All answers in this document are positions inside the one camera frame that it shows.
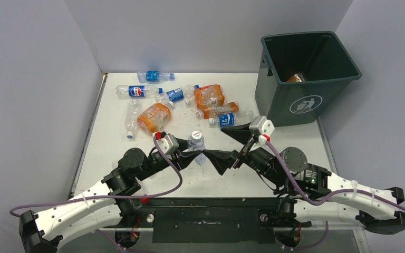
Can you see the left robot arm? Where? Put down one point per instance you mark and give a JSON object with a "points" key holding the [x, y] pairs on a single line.
{"points": [[109, 202]]}

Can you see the crushed clear water bottle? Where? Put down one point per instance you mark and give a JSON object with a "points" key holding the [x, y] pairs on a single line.
{"points": [[196, 142]]}

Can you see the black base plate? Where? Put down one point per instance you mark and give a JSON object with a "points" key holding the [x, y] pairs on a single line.
{"points": [[207, 225]]}

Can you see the clear bottle blue label far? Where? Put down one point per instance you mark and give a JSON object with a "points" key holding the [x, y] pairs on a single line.
{"points": [[154, 76]]}

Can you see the clear unlabelled bottle blue cap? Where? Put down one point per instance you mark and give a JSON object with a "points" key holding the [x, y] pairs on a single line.
{"points": [[134, 109]]}

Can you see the clear bottle blue label tilted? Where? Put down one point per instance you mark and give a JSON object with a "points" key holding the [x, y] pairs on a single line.
{"points": [[184, 93]]}

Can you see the pepsi bottle blue cap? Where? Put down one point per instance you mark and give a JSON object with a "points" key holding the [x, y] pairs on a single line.
{"points": [[138, 91]]}

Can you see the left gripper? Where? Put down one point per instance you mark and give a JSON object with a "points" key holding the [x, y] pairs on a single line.
{"points": [[184, 157]]}

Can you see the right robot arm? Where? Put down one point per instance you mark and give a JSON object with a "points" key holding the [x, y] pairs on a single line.
{"points": [[306, 192]]}

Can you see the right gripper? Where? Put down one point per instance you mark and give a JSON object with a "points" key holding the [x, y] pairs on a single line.
{"points": [[222, 159]]}

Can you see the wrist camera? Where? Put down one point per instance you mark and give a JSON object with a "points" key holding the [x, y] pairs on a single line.
{"points": [[165, 143], [261, 129]]}

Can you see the orange juice bottle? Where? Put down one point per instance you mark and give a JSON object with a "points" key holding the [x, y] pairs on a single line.
{"points": [[297, 77]]}

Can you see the dark green trash bin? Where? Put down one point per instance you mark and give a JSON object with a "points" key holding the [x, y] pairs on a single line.
{"points": [[323, 60]]}

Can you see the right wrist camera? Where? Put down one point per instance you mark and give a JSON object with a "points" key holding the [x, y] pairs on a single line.
{"points": [[261, 129]]}

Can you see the orange label crushed bottle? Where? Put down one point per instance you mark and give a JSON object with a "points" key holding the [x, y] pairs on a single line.
{"points": [[154, 118]]}

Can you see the clear bottle blue label right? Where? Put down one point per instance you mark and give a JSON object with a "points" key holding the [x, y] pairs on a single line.
{"points": [[231, 119]]}

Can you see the white knob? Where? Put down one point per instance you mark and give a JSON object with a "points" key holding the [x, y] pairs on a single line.
{"points": [[150, 218]]}

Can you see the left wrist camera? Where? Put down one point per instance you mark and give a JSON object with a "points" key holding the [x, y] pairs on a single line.
{"points": [[165, 143]]}

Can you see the aluminium rail frame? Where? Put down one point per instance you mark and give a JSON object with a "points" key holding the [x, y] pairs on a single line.
{"points": [[107, 217]]}

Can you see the flat orange label bottle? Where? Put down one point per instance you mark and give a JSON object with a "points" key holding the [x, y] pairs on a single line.
{"points": [[210, 112]]}

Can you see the large orange label bottle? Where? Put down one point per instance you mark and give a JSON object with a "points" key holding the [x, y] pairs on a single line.
{"points": [[209, 95]]}

